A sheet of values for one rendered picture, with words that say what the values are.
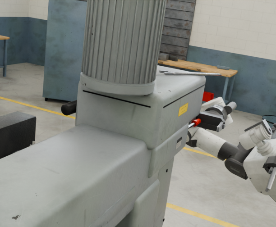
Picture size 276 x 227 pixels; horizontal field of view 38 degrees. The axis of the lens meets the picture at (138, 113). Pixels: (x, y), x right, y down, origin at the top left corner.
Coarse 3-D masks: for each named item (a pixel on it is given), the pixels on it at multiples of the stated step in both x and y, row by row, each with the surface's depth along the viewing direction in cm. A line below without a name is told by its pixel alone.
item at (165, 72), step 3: (159, 72) 137; (162, 72) 137; (165, 72) 135; (168, 72) 137; (171, 72) 136; (174, 72) 137; (177, 72) 138; (180, 72) 138; (183, 72) 139; (186, 72) 139; (189, 72) 141; (192, 72) 141; (204, 75) 142; (207, 75) 143; (210, 75) 143; (213, 75) 144; (216, 75) 145; (219, 75) 145
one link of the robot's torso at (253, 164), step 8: (272, 128) 178; (272, 136) 171; (272, 144) 165; (256, 152) 169; (264, 152) 160; (272, 152) 159; (248, 160) 167; (256, 160) 163; (264, 160) 159; (248, 168) 166; (256, 168) 162; (264, 168) 158; (248, 176) 167; (256, 176) 163; (264, 176) 159; (256, 184) 167; (264, 184) 163; (272, 184) 159; (264, 192) 167; (272, 192) 163
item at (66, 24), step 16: (64, 0) 698; (80, 0) 696; (48, 16) 708; (64, 16) 706; (80, 16) 704; (48, 32) 716; (64, 32) 713; (80, 32) 711; (48, 48) 723; (64, 48) 721; (80, 48) 719; (48, 64) 732; (64, 64) 729; (80, 64) 727; (48, 80) 740; (64, 80) 737; (48, 96) 748; (64, 96) 746
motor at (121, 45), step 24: (96, 0) 96; (120, 0) 93; (144, 0) 94; (96, 24) 97; (120, 24) 94; (144, 24) 96; (96, 48) 98; (120, 48) 96; (144, 48) 98; (96, 72) 99; (120, 72) 98; (144, 72) 101
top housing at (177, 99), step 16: (160, 80) 124; (176, 80) 127; (192, 80) 132; (80, 96) 114; (96, 96) 112; (112, 96) 110; (128, 96) 108; (144, 96) 106; (160, 96) 106; (176, 96) 116; (192, 96) 132; (80, 112) 115; (96, 112) 113; (112, 112) 111; (128, 112) 109; (144, 112) 107; (160, 112) 106; (176, 112) 120; (192, 112) 137; (112, 128) 112; (128, 128) 110; (144, 128) 108; (160, 128) 109; (176, 128) 124
